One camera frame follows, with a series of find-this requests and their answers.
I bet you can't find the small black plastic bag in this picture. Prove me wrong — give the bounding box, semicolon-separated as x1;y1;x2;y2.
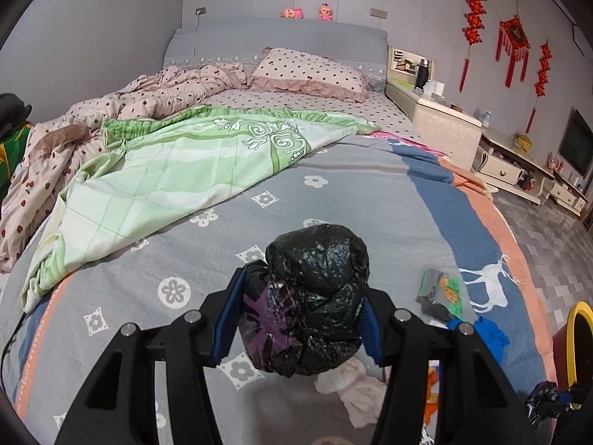
525;381;575;431

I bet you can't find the green cracker snack packet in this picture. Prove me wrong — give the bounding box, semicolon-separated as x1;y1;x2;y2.
417;268;463;323

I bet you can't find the large black trash bag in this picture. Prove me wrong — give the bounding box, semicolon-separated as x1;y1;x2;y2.
238;223;370;378

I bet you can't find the yellow rim trash bin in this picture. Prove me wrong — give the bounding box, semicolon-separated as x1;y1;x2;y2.
553;301;593;389

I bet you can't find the white crumpled tissue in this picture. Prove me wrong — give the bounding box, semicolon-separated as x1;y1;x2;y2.
315;357;387;429

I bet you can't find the pink dotted duvet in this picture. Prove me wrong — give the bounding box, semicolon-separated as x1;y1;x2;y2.
1;61;247;272

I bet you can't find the cream low tv cabinet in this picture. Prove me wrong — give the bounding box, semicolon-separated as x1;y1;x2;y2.
471;129;588;217

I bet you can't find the light green quilt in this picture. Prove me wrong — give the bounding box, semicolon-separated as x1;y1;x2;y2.
20;106;378;313

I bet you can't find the yellow toy on cabinet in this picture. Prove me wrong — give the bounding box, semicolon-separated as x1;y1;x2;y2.
514;133;533;153

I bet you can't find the green orange folded blanket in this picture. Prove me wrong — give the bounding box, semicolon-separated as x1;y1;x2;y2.
0;122;33;200

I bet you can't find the small white jar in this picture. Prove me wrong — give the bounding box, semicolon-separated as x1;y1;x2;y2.
480;111;491;129

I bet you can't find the black folded cloth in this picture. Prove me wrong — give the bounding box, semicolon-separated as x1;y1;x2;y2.
0;93;32;139

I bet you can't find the white tissue box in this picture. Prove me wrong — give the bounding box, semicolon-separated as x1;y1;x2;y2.
423;79;444;99

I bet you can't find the cream bedside cabinet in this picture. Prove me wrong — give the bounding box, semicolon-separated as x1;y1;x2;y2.
385;46;481;170

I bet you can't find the black thermos bottle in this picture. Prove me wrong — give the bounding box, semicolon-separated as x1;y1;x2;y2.
414;58;429;92

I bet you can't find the red chinese knot decoration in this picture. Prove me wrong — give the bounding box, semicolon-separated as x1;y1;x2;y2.
494;14;531;89

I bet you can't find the grey bed headboard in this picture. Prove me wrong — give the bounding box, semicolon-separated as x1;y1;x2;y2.
163;17;388;82

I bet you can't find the pink dotted pillow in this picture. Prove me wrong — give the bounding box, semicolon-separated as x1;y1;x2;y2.
248;47;369;103

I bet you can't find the pink plush toy right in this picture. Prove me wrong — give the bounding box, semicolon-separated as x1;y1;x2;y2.
318;3;334;21

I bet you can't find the pink plush toy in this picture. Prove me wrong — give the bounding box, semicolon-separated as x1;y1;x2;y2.
318;3;334;21
279;8;304;19

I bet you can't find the pink plush toy left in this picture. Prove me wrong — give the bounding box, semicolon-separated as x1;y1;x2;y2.
279;8;304;19

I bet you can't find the black wall television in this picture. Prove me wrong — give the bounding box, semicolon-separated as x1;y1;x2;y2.
559;109;593;177

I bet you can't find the red firecracker string right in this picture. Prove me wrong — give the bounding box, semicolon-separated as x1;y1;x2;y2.
523;40;555;136

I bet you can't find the red firecracker string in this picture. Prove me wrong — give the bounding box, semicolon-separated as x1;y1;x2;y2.
458;0;488;94
523;40;555;136

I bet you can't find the red firecracker string left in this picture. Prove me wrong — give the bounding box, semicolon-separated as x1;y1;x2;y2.
458;0;488;94

